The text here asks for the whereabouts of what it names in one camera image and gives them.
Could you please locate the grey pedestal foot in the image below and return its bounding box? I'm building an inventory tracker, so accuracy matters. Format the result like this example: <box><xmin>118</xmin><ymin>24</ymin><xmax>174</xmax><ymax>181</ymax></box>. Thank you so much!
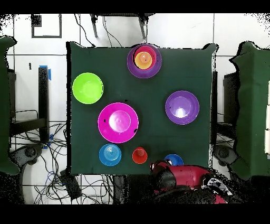
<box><xmin>9</xmin><ymin>143</ymin><xmax>45</xmax><ymax>170</ymax></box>
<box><xmin>213</xmin><ymin>144</ymin><xmax>239</xmax><ymax>167</ymax></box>

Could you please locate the black square floor frame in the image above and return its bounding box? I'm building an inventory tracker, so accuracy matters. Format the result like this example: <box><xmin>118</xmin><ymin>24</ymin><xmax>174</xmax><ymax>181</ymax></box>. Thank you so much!
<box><xmin>31</xmin><ymin>14</ymin><xmax>62</xmax><ymax>39</ymax></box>

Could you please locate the stand with metal legs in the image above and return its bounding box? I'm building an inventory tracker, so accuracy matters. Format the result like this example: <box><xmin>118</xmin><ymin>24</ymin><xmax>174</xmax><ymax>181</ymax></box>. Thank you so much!
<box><xmin>89</xmin><ymin>13</ymin><xmax>156</xmax><ymax>40</ymax></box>

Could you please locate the thin black cable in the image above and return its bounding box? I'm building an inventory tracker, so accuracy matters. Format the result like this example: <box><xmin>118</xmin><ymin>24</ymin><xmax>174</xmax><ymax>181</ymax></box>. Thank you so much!
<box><xmin>73</xmin><ymin>13</ymin><xmax>95</xmax><ymax>47</ymax></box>
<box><xmin>102</xmin><ymin>15</ymin><xmax>123</xmax><ymax>48</ymax></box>

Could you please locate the black power brick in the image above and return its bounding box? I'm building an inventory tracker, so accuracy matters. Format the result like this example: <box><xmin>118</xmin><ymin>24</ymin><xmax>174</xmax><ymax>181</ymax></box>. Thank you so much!
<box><xmin>59</xmin><ymin>170</ymin><xmax>82</xmax><ymax>200</ymax></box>

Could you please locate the black metal frame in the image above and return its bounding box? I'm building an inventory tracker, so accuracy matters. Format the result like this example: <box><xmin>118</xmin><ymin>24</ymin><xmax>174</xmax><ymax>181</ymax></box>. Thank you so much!
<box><xmin>9</xmin><ymin>66</ymin><xmax>50</xmax><ymax>144</ymax></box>

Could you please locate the dark green tablecloth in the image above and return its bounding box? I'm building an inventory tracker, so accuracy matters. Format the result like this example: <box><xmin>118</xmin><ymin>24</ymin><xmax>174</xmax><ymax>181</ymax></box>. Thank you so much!
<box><xmin>66</xmin><ymin>41</ymin><xmax>218</xmax><ymax>177</ymax></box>

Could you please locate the light blue plastic bowl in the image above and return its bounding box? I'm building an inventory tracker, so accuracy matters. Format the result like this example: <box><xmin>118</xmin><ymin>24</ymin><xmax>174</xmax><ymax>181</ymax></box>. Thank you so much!
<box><xmin>98</xmin><ymin>144</ymin><xmax>122</xmax><ymax>166</ymax></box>

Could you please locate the yellow plastic cup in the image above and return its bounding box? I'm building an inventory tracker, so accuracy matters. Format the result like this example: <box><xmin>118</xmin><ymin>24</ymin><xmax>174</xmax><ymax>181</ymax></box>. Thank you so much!
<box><xmin>134</xmin><ymin>51</ymin><xmax>153</xmax><ymax>70</ymax></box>

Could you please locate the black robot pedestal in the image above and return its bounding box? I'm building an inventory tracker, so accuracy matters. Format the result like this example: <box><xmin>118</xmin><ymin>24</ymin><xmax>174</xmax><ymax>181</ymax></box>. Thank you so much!
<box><xmin>112</xmin><ymin>174</ymin><xmax>153</xmax><ymax>204</ymax></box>

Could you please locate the purple plastic bowl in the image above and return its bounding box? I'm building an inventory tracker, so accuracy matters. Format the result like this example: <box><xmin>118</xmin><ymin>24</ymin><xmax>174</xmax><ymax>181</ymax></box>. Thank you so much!
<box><xmin>127</xmin><ymin>43</ymin><xmax>162</xmax><ymax>79</ymax></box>
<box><xmin>165</xmin><ymin>90</ymin><xmax>200</xmax><ymax>125</ymax></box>

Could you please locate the blue tape strip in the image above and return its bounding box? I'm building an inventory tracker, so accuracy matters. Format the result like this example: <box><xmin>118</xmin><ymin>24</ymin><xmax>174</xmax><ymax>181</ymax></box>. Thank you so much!
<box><xmin>39</xmin><ymin>64</ymin><xmax>52</xmax><ymax>81</ymax></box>

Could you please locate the dark blue plastic bowl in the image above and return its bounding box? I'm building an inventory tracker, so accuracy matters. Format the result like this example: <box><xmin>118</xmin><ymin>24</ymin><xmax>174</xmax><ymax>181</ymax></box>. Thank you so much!
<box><xmin>163</xmin><ymin>153</ymin><xmax>185</xmax><ymax>167</ymax></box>

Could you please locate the small crimson plastic bowl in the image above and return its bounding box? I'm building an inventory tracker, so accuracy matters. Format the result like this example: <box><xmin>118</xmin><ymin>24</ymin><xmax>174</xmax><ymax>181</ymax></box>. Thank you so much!
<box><xmin>133</xmin><ymin>45</ymin><xmax>158</xmax><ymax>71</ymax></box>

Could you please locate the green plastic bowl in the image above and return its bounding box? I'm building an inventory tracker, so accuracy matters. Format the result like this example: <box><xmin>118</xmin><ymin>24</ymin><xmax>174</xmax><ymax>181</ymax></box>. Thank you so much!
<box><xmin>72</xmin><ymin>72</ymin><xmax>104</xmax><ymax>105</ymax></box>

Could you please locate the green cloth covered side table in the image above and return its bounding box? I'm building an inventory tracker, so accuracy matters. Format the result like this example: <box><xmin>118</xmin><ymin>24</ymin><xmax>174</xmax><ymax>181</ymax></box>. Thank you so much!
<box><xmin>229</xmin><ymin>41</ymin><xmax>270</xmax><ymax>180</ymax></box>
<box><xmin>0</xmin><ymin>35</ymin><xmax>20</xmax><ymax>176</ymax></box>

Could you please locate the large pink plastic bowl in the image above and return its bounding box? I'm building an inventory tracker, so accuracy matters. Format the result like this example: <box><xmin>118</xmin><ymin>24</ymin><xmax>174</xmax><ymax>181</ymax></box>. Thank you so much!
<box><xmin>97</xmin><ymin>102</ymin><xmax>139</xmax><ymax>144</ymax></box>

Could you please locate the tangled cable bundle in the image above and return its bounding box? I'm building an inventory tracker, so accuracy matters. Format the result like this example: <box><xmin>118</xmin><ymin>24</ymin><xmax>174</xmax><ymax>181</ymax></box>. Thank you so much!
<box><xmin>10</xmin><ymin>121</ymin><xmax>114</xmax><ymax>204</ymax></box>

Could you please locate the orange plastic cup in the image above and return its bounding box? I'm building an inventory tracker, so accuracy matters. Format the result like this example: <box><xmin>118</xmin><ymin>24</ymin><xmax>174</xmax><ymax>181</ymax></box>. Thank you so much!
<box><xmin>132</xmin><ymin>146</ymin><xmax>148</xmax><ymax>165</ymax></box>

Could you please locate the black metal post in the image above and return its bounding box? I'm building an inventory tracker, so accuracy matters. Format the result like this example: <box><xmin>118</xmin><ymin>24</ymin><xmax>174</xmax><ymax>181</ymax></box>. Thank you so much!
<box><xmin>211</xmin><ymin>71</ymin><xmax>218</xmax><ymax>146</ymax></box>

